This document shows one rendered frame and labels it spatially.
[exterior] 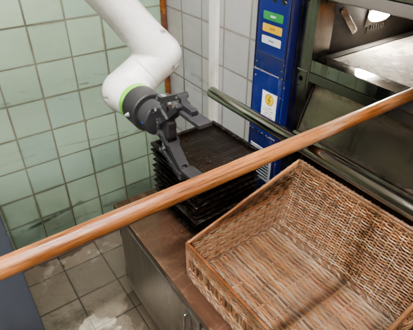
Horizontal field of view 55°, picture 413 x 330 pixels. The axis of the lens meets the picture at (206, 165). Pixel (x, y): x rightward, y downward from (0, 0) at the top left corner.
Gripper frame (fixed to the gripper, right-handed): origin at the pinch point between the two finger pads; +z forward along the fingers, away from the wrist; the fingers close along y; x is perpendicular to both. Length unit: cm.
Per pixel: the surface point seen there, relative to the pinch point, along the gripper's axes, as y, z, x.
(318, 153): 1.3, 11.0, -20.6
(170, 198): -1.3, 9.4, 12.5
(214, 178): -1.6, 9.3, 3.8
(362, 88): 2, -6, -58
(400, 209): 2.2, 29.8, -20.2
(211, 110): 38, -75, -56
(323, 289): 59, 9, -40
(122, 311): 119, -61, 2
